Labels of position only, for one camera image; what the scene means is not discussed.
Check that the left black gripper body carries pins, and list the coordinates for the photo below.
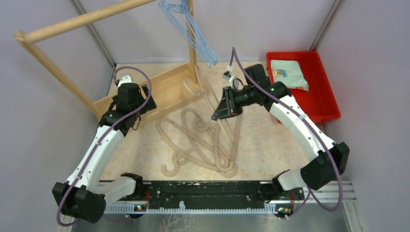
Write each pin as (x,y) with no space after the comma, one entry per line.
(145,93)

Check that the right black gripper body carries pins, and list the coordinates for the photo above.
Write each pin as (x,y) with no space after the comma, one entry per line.
(243,98)

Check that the beige plastic hanger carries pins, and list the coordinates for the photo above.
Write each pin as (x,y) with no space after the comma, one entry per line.
(198,124)
(203,91)
(225,159)
(200,152)

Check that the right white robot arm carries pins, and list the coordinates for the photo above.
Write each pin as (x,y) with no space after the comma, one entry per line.
(327,159)

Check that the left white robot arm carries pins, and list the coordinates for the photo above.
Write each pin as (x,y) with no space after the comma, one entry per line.
(80,196)

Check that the folded light green cloth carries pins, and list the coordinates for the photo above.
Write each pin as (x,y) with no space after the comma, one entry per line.
(289,73)

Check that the wooden clothes rack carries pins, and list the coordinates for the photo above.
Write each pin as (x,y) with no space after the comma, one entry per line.
(170,90)

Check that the red plastic bin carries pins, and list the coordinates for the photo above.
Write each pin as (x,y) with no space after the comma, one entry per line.
(319,102)

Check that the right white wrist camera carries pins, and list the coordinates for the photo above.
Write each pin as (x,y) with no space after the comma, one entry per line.
(231,78)

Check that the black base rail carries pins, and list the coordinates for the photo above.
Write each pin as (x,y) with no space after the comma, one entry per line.
(210,194)

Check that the white cable duct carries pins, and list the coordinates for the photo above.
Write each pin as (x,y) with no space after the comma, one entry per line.
(131,209)

